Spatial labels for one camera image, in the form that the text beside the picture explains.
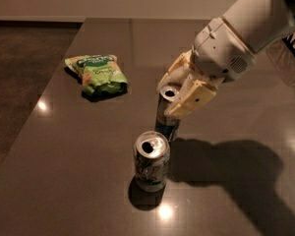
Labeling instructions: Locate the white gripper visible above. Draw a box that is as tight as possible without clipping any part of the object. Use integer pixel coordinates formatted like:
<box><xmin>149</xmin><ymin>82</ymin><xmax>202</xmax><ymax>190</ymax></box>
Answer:
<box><xmin>156</xmin><ymin>18</ymin><xmax>255</xmax><ymax>119</ymax></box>

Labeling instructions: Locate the silver blue redbull can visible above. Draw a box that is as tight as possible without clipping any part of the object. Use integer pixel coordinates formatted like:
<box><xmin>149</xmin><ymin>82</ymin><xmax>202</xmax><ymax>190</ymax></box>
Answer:
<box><xmin>154</xmin><ymin>86</ymin><xmax>180</xmax><ymax>143</ymax></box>

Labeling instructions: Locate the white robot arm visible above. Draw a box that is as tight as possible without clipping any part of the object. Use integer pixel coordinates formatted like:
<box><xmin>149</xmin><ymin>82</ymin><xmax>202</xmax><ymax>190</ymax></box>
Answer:
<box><xmin>158</xmin><ymin>0</ymin><xmax>295</xmax><ymax>119</ymax></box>

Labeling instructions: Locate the green white 7up can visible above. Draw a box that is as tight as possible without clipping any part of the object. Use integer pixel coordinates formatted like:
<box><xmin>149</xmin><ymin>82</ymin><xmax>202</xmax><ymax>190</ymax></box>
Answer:
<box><xmin>133</xmin><ymin>131</ymin><xmax>170</xmax><ymax>193</ymax></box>

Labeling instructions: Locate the green chip bag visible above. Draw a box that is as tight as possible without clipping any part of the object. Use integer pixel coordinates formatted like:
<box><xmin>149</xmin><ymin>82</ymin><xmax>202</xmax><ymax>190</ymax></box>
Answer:
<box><xmin>65</xmin><ymin>54</ymin><xmax>128</xmax><ymax>97</ymax></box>

